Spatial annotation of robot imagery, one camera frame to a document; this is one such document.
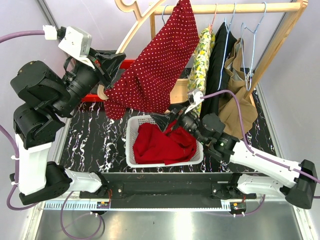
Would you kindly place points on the tan garment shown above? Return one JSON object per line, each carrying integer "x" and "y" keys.
{"x": 228, "y": 111}

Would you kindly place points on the black garment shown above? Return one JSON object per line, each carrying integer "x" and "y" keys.
{"x": 217, "y": 78}

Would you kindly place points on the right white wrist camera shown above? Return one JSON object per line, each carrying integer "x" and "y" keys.
{"x": 195, "y": 98}

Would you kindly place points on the yellow floral garment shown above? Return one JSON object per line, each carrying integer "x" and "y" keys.
{"x": 201, "y": 60}

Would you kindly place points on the red polka dot garment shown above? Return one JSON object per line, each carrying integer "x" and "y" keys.
{"x": 146, "y": 85}

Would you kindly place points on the red skirt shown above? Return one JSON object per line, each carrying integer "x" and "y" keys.
{"x": 174, "y": 145}

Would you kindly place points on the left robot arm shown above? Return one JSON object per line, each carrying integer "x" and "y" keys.
{"x": 47, "y": 100}

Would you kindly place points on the wooden clothes rack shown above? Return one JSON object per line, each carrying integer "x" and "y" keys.
{"x": 292, "y": 11}

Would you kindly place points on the white cable duct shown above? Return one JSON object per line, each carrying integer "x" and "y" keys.
{"x": 100, "y": 206}

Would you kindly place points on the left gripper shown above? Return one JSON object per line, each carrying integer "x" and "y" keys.
{"x": 108, "y": 62}

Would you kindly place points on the red plastic bin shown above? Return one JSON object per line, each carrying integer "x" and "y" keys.
{"x": 94, "y": 97}

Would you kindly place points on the wooden hanger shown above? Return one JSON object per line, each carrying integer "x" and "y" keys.
{"x": 140, "y": 18}

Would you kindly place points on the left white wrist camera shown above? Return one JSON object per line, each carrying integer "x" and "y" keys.
{"x": 73, "y": 41}

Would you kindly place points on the light blue wire hanger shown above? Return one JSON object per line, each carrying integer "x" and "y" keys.
{"x": 164, "y": 20}

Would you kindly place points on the white plastic basket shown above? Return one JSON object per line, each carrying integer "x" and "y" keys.
{"x": 132, "y": 133}

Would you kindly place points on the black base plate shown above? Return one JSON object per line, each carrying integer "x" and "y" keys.
{"x": 167, "y": 190}

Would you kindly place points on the empty blue wire hanger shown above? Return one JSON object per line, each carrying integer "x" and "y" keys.
{"x": 248, "y": 71}

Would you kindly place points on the pink wire hanger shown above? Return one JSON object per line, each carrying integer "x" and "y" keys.
{"x": 213, "y": 19}

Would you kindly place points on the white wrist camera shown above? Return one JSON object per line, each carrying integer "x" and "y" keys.
{"x": 73, "y": 41}
{"x": 195, "y": 98}

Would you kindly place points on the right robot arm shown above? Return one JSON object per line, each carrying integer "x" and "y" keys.
{"x": 294, "y": 181}

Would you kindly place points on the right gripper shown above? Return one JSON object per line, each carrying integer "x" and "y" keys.
{"x": 162, "y": 120}

